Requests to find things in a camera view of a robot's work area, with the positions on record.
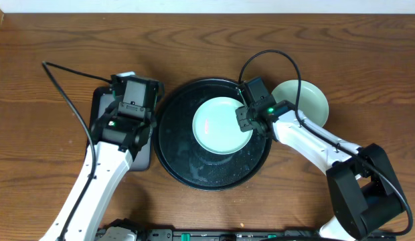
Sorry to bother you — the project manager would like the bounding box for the light green plate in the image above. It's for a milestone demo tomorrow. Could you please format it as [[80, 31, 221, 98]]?
[[192, 97, 252, 155], [272, 80, 329, 127]]

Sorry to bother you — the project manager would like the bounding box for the light green plate front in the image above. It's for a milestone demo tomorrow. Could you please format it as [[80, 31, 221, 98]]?
[[272, 80, 329, 127]]

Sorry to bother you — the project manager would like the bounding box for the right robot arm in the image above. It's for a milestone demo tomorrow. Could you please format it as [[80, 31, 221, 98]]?
[[236, 99, 411, 240]]

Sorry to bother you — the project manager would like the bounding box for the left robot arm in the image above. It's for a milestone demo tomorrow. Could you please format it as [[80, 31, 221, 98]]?
[[42, 141, 151, 240]]

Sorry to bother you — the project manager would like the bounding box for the black rectangular tray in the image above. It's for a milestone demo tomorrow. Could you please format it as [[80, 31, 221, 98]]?
[[89, 87, 151, 172]]

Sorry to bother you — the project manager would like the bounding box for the round black tray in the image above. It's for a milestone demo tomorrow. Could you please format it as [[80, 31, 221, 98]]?
[[152, 78, 272, 191]]

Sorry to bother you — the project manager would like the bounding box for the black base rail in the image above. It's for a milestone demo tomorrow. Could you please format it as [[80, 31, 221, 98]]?
[[93, 219, 329, 241]]

